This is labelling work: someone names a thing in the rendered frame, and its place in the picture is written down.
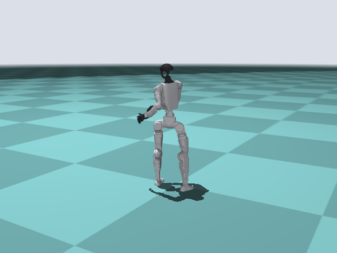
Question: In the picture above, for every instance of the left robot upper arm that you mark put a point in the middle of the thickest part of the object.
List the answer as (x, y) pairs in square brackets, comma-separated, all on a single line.
[(157, 91)]

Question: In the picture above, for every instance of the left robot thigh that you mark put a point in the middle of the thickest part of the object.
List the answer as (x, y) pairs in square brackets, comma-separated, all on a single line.
[(158, 137)]

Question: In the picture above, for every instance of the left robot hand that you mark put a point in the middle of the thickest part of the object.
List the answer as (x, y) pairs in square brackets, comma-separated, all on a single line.
[(141, 117)]

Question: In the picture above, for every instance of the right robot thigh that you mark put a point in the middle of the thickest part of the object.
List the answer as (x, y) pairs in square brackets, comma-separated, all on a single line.
[(183, 139)]

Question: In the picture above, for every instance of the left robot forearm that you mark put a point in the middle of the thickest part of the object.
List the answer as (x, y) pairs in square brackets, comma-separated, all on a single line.
[(151, 112)]

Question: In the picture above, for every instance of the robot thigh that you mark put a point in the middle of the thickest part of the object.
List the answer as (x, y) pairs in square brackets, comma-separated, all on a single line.
[(183, 139), (158, 137)]

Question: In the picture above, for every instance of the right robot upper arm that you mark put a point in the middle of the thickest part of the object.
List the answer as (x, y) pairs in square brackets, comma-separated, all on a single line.
[(180, 86)]

